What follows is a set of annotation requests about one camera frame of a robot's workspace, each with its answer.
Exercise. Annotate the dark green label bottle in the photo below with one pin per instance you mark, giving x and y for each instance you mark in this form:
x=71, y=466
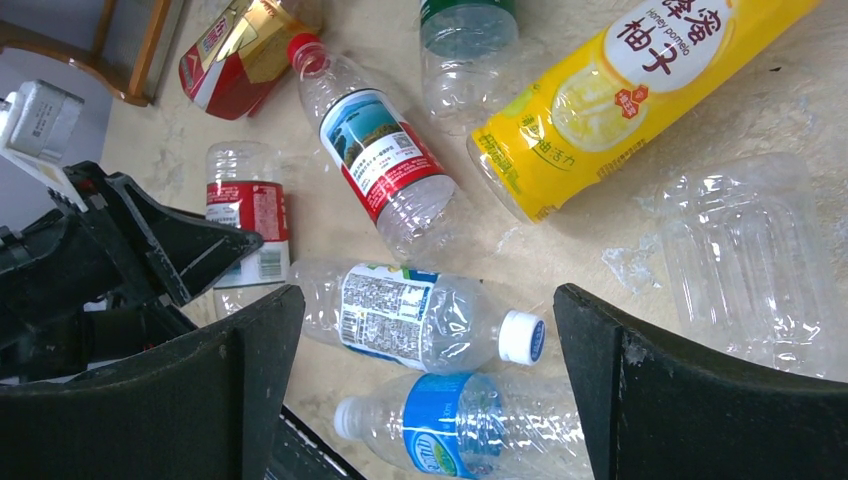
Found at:
x=464, y=48

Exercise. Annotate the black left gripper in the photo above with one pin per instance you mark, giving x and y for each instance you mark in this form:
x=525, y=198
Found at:
x=79, y=288

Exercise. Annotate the orange wooden shelf rack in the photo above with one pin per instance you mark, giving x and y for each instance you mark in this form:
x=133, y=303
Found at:
x=124, y=45

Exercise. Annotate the yellow honey pomelo bottle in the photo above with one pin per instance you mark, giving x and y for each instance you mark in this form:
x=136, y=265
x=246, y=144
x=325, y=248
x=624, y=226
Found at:
x=587, y=115

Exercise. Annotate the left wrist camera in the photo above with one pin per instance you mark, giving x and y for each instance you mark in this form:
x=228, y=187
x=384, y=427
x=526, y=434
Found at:
x=37, y=122

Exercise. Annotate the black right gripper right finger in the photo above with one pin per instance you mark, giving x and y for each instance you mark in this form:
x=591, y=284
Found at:
x=656, y=405

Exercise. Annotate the crushed clear unlabelled bottle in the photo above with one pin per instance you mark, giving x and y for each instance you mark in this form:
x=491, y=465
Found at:
x=748, y=268

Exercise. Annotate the red white label bottle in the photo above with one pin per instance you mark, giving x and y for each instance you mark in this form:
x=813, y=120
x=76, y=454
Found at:
x=245, y=190

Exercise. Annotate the blue label water bottle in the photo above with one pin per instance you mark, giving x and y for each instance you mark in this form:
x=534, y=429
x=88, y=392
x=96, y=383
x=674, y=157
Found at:
x=500, y=425

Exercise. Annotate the red gold tea bottle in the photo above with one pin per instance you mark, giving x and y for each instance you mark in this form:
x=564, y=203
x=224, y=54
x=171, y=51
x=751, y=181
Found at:
x=232, y=68

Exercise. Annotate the white cap clear water bottle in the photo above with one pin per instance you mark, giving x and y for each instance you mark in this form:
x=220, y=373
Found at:
x=437, y=323

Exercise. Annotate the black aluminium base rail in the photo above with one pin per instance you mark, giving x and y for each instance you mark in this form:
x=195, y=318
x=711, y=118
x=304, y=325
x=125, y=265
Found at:
x=299, y=453

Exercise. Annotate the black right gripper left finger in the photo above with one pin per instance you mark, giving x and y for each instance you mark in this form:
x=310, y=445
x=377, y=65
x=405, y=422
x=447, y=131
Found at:
x=201, y=406

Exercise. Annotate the lake picture red label bottle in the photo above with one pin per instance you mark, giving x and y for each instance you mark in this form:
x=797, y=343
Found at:
x=404, y=189

